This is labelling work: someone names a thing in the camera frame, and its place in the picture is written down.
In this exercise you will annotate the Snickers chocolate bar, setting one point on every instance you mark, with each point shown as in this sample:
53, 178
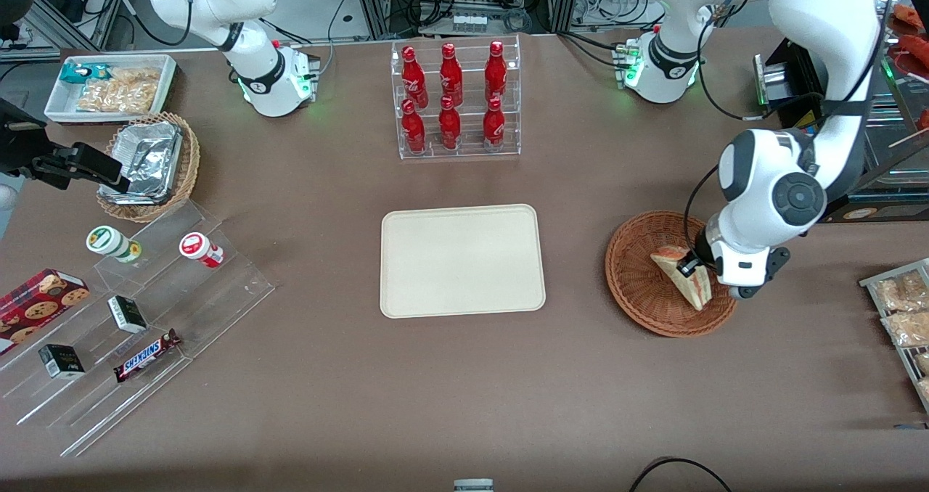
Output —
145, 356

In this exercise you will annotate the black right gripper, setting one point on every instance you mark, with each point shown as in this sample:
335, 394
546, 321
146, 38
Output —
20, 152

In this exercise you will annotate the green lid snack cup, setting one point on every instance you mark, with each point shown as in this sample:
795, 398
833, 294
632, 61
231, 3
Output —
109, 242

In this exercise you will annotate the clear acrylic bottle rack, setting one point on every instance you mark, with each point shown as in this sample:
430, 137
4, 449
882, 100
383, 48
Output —
468, 154

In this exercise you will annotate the clear pack of pastries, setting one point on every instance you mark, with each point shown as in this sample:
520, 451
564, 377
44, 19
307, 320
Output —
925, 390
903, 290
923, 363
911, 329

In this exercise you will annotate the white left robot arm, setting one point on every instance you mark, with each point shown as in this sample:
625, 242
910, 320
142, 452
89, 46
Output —
820, 56

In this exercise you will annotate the large brown wicker basket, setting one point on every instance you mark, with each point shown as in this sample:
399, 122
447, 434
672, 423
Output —
639, 289

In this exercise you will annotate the small tan wicker basket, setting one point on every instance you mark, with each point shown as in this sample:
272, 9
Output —
190, 158

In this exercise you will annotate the black power adapter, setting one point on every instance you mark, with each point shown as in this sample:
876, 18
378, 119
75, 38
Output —
67, 6

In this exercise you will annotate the white rectangular snack bin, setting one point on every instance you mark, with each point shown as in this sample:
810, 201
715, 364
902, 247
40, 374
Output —
58, 107

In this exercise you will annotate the white power strip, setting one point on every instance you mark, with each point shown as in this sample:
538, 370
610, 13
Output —
610, 2

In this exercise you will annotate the aluminium foil container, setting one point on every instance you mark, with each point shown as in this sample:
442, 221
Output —
145, 158

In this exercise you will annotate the red cookie box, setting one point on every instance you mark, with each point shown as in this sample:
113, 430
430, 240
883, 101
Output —
36, 307

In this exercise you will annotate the small black carton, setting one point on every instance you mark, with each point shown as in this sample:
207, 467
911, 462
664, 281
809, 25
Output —
127, 314
62, 361

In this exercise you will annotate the clear acrylic stepped display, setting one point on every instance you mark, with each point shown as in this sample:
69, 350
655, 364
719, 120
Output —
189, 310

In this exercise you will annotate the red lid snack cup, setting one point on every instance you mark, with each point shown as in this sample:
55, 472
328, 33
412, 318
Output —
197, 248

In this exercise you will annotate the clear bag of chips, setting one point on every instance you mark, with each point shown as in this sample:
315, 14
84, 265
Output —
123, 93

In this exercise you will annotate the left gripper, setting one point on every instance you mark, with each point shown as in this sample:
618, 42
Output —
702, 249

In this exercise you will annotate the small grey device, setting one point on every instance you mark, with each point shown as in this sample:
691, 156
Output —
473, 486

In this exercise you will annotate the cream plastic serving tray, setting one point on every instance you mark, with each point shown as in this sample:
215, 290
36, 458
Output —
461, 260

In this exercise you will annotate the white connector block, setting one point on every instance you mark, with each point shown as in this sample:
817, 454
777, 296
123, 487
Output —
469, 23

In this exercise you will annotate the triangular sandwich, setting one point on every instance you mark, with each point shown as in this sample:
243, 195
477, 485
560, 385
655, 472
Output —
693, 292

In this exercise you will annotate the red cola bottle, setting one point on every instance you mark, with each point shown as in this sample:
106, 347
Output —
493, 128
414, 78
414, 130
451, 75
496, 71
449, 128

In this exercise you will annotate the black food display case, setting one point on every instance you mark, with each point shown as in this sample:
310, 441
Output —
798, 71

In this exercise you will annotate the teal snack bag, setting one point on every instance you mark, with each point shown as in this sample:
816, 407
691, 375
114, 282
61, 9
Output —
76, 72

